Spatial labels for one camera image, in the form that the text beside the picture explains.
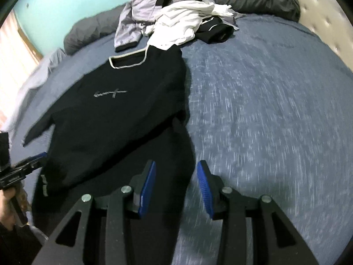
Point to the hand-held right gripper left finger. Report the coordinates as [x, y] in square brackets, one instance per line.
[144, 190]

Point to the light grey sheet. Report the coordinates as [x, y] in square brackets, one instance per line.
[35, 82]

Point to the bed with blue sheet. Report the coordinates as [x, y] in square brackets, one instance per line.
[275, 116]

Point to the black t-shirt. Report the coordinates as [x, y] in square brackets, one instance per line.
[110, 121]

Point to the black garment white stripe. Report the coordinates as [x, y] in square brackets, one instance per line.
[215, 31]

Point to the wooden window frame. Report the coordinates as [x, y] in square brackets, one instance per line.
[30, 44]

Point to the white shirt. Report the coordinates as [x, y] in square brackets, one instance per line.
[176, 24]

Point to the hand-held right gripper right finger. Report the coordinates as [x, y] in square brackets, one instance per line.
[206, 190]

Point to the beige tufted headboard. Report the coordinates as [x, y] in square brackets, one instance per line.
[325, 13]

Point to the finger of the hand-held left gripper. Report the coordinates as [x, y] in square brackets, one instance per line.
[34, 160]

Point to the person's left hand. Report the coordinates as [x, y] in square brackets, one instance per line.
[5, 212]

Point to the person's left forearm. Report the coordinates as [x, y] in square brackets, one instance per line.
[19, 248]

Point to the pile of mixed clothes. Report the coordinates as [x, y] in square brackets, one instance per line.
[129, 24]

